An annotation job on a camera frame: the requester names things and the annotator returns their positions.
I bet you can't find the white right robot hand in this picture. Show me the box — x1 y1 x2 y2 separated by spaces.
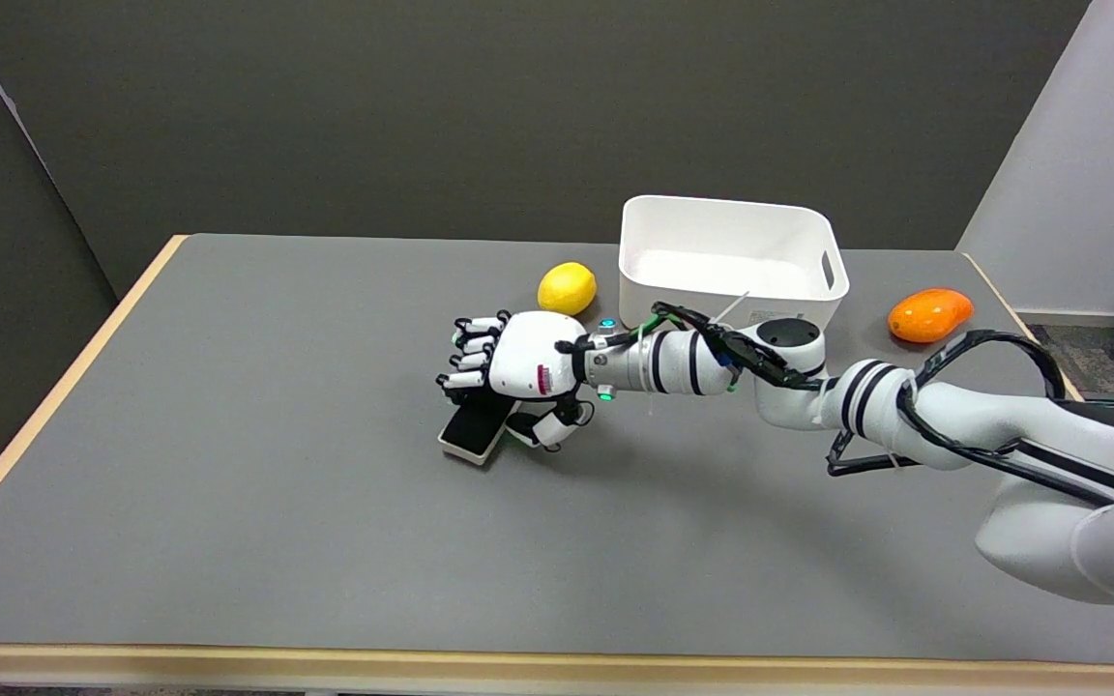
435 310 595 451

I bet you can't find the black blackboard eraser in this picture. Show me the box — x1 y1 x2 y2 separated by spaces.
437 398 522 467

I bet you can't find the yellow lemon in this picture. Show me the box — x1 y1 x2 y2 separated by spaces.
537 262 599 317

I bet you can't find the white plastic bin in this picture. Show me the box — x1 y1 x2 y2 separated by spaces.
618 195 850 334

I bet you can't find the orange mango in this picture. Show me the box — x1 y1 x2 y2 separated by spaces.
887 288 974 344

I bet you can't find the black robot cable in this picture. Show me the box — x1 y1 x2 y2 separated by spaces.
583 302 1114 508

